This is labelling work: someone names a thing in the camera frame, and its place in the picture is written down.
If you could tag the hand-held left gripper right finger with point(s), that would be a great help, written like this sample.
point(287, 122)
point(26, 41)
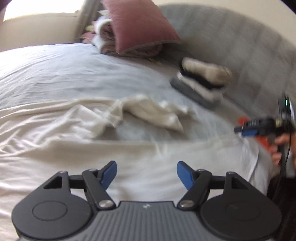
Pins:
point(183, 173)

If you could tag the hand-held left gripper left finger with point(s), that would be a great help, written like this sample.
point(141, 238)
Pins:
point(108, 172)

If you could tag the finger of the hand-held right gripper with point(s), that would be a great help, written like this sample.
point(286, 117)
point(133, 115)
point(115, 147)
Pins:
point(248, 132)

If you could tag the white shirt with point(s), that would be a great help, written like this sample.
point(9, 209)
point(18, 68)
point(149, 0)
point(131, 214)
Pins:
point(138, 153)

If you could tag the person's right hand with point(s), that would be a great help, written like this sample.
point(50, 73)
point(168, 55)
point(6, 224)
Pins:
point(275, 153)

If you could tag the white folded garment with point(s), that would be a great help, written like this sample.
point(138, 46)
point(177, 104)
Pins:
point(208, 93)

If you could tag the black folded garment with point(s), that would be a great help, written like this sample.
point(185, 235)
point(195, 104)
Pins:
point(208, 83)

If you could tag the cream folded garment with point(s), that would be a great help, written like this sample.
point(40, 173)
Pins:
point(203, 68)

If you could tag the grey quilted headboard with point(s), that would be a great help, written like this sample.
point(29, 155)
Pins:
point(242, 46)

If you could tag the folded grey pink quilt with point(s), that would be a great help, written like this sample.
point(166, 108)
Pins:
point(105, 37)

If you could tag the pink pillow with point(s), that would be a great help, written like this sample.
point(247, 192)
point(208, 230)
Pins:
point(138, 25)

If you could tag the grey curtain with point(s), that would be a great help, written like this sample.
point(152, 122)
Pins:
point(86, 14)

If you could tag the window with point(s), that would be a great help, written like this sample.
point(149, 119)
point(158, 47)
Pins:
point(34, 7)

